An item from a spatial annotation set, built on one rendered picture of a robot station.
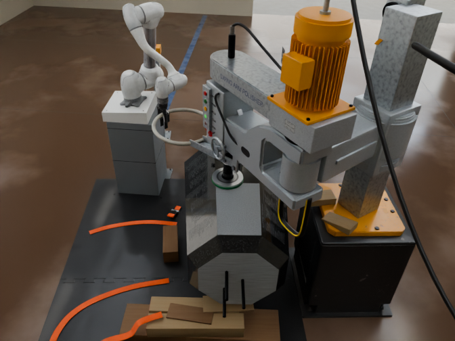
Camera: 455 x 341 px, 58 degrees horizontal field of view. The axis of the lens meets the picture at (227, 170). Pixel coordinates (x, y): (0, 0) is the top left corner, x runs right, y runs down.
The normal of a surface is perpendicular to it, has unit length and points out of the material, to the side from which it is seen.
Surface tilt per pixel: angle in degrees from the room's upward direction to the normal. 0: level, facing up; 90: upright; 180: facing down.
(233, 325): 0
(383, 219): 0
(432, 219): 0
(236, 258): 90
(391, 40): 90
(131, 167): 90
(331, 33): 90
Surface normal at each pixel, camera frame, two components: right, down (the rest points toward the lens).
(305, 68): 0.53, 0.52
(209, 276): 0.00, 0.60
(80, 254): 0.03, -0.80
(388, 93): -0.85, 0.30
